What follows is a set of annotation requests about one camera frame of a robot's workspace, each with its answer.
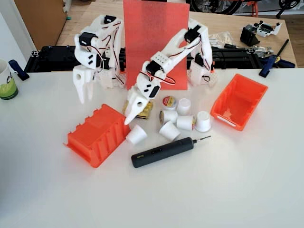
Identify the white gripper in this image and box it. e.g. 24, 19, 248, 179
72, 66, 95, 105
124, 86, 149, 126

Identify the white coffee pod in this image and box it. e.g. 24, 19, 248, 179
176, 114, 197, 131
158, 120, 181, 141
125, 124, 147, 145
177, 98, 192, 114
195, 111, 212, 133

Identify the blue lid coffee pod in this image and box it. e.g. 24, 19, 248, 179
159, 109, 179, 126

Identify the red lid coffee pod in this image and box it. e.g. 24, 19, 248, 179
161, 95, 178, 111

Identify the orange plastic bin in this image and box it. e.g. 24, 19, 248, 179
63, 104, 131, 169

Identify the yellow and black packet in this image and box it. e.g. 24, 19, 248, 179
122, 99, 154, 119

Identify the dark grey electric screwdriver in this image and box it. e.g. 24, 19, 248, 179
131, 135, 212, 169

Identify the white and green mug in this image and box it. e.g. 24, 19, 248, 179
0, 58, 19, 100

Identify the red foam sheet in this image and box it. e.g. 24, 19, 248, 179
123, 0, 190, 91

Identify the orange bin with white label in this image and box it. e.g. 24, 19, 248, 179
209, 73, 269, 132

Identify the black bicycle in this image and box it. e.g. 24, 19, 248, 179
187, 0, 252, 15

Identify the black printed part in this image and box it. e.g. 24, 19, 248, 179
239, 24, 260, 47

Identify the blue clamp with black bar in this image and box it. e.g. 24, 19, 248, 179
258, 39, 295, 77

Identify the silver metal clamp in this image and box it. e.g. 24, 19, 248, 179
247, 45, 274, 57

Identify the white device with circuit board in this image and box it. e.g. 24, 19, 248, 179
253, 20, 283, 38

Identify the orange stand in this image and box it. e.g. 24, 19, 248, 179
250, 0, 260, 17

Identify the blue clamp handle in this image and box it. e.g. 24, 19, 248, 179
9, 59, 30, 81

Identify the black handled screwdriver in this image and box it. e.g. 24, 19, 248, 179
224, 42, 245, 49

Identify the black aluminium rail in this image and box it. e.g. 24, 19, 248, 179
23, 47, 266, 72

